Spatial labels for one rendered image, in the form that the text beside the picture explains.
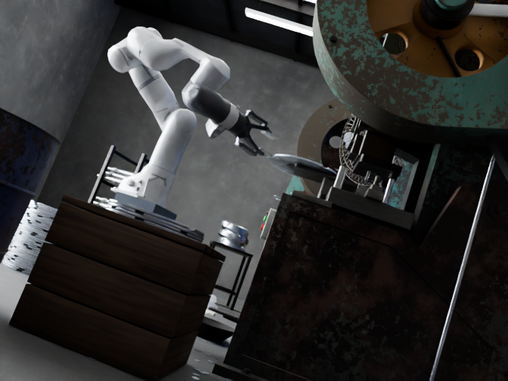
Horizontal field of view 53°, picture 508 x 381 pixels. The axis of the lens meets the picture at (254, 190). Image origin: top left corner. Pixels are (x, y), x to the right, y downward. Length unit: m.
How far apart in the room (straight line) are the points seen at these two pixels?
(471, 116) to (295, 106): 7.56
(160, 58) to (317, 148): 1.84
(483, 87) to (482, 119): 0.10
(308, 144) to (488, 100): 1.88
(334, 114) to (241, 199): 5.38
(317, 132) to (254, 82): 5.93
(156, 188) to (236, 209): 6.77
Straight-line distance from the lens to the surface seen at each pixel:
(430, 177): 1.91
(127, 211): 1.40
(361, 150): 2.00
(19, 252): 2.52
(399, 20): 1.86
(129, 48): 1.92
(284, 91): 9.25
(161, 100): 2.03
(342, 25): 1.73
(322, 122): 3.49
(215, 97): 1.62
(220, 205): 8.74
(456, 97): 1.71
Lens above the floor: 0.30
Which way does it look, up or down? 10 degrees up
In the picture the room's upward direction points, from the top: 20 degrees clockwise
